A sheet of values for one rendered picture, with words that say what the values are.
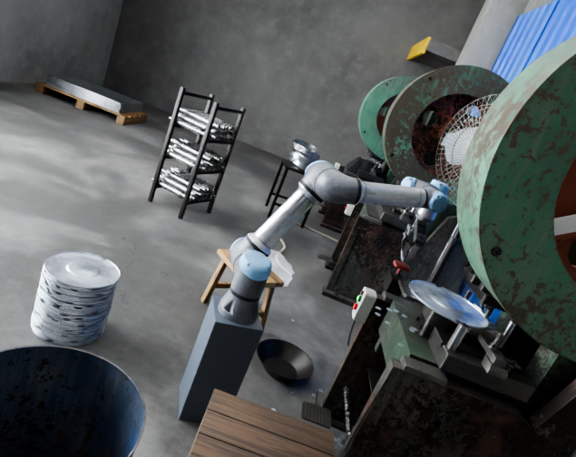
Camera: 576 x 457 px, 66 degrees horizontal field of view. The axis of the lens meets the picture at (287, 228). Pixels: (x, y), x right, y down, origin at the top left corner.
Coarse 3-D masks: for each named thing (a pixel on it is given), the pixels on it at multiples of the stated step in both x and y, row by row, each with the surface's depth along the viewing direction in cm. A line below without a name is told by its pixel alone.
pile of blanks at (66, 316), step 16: (48, 288) 173; (64, 288) 171; (80, 288) 171; (96, 288) 176; (112, 288) 185; (48, 304) 174; (64, 304) 172; (80, 304) 174; (96, 304) 180; (32, 320) 181; (48, 320) 176; (64, 320) 175; (80, 320) 177; (96, 320) 183; (48, 336) 177; (64, 336) 179; (80, 336) 181; (96, 336) 189
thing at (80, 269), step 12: (60, 252) 188; (72, 252) 192; (84, 252) 196; (48, 264) 178; (60, 264) 181; (72, 264) 183; (84, 264) 187; (96, 264) 191; (108, 264) 195; (60, 276) 174; (72, 276) 176; (84, 276) 179; (96, 276) 183; (108, 276) 186
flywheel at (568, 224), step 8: (568, 176) 102; (568, 184) 103; (560, 192) 103; (568, 192) 103; (560, 200) 104; (568, 200) 104; (560, 208) 104; (568, 208) 104; (560, 216) 105; (568, 216) 100; (560, 224) 100; (568, 224) 100; (560, 232) 101; (568, 232) 101; (560, 240) 106; (568, 240) 106; (560, 248) 107; (568, 248) 107; (560, 256) 107; (568, 264) 108; (568, 272) 108
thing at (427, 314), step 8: (400, 280) 160; (408, 288) 155; (408, 296) 149; (424, 304) 149; (424, 312) 159; (432, 312) 153; (416, 320) 161; (424, 320) 156; (432, 320) 153; (440, 320) 152; (448, 320) 152; (424, 328) 154; (424, 336) 155
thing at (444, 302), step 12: (420, 288) 160; (432, 288) 165; (444, 288) 169; (420, 300) 148; (432, 300) 153; (444, 300) 156; (456, 300) 162; (444, 312) 147; (456, 312) 150; (468, 312) 155; (480, 312) 160; (468, 324) 145; (480, 324) 149
